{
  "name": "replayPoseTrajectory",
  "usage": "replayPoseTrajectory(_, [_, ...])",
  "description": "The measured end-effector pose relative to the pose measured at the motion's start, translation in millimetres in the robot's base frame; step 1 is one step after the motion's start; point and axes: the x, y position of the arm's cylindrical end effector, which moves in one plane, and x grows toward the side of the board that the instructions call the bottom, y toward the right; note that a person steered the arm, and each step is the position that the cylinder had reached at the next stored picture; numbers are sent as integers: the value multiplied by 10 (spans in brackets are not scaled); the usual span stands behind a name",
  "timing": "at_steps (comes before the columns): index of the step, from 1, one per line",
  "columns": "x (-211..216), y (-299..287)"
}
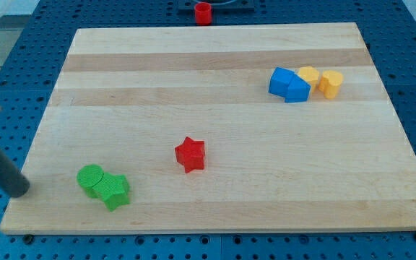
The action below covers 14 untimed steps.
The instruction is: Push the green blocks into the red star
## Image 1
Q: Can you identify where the wooden board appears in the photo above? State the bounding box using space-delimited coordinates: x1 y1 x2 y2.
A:
0 22 416 235

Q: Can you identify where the yellow hexagon block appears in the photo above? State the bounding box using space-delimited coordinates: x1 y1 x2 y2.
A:
298 66 320 93

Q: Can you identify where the red cylinder block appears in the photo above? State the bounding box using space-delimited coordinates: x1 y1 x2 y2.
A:
194 2 212 26

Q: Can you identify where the blue cube block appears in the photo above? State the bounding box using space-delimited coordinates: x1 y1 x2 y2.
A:
268 67 295 98

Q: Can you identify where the green cylinder block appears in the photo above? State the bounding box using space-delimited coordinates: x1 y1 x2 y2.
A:
77 164 104 199

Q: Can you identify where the blue pentagon block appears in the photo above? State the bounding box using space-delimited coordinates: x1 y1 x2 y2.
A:
285 75 311 103

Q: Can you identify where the yellow heart block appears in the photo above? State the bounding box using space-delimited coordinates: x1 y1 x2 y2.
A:
318 70 344 100

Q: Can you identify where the red star block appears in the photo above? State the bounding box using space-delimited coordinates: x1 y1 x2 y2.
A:
175 136 205 173

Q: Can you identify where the green star block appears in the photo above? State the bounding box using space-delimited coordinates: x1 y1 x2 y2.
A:
92 172 130 212

